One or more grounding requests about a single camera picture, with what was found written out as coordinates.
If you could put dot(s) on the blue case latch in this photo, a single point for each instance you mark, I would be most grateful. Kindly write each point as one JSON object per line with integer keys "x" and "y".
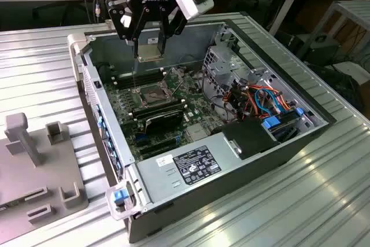
{"x": 120, "y": 196}

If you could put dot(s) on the grey power supply unit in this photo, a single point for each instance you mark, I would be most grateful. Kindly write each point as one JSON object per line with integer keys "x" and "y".
{"x": 156, "y": 171}

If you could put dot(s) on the blue disk carrier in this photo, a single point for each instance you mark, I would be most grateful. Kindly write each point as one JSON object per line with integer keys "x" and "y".
{"x": 273, "y": 122}

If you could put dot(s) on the silver chipset heatsink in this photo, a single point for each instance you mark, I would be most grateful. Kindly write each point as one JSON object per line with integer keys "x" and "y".
{"x": 196, "y": 133}

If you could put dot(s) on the silver CPU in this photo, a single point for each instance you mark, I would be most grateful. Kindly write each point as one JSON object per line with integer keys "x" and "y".
{"x": 148, "y": 52}

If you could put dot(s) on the green motherboard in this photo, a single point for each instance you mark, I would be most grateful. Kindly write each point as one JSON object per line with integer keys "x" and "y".
{"x": 189, "y": 93}

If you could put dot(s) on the grey parts rack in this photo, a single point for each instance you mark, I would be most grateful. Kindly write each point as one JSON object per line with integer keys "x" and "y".
{"x": 29, "y": 166}

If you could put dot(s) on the metal drive cage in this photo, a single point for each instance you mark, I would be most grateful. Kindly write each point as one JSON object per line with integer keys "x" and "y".
{"x": 222, "y": 67}

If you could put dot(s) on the metal disk bay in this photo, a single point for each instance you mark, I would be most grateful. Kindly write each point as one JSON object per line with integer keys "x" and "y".
{"x": 266, "y": 77}

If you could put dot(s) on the graphics card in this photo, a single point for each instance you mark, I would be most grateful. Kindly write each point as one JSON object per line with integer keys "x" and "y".
{"x": 164, "y": 121}

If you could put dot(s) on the black RAM slot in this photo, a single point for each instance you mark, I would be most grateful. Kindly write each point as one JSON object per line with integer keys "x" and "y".
{"x": 138, "y": 116}
{"x": 138, "y": 73}
{"x": 147, "y": 81}
{"x": 160, "y": 108}
{"x": 141, "y": 75}
{"x": 159, "y": 105}
{"x": 144, "y": 78}

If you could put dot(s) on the blue expansion slot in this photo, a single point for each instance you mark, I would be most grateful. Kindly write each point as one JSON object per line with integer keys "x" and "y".
{"x": 140, "y": 137}

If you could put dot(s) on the small blue clip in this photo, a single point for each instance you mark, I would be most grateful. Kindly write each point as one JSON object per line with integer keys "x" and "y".
{"x": 299, "y": 111}

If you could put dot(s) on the CPU socket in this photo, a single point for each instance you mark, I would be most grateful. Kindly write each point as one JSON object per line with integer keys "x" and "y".
{"x": 153, "y": 96}

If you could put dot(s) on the black expansion slot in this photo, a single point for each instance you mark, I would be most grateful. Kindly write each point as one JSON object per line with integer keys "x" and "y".
{"x": 157, "y": 143}
{"x": 159, "y": 150}

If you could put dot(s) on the open PC case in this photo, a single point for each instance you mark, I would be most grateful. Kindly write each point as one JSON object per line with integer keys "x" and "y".
{"x": 110, "y": 51}

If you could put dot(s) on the metal shelf rack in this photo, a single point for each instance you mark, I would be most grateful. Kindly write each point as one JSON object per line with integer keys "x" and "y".
{"x": 355, "y": 7}

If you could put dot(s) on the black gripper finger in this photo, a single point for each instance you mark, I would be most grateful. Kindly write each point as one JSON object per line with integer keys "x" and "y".
{"x": 115, "y": 15}
{"x": 176, "y": 24}

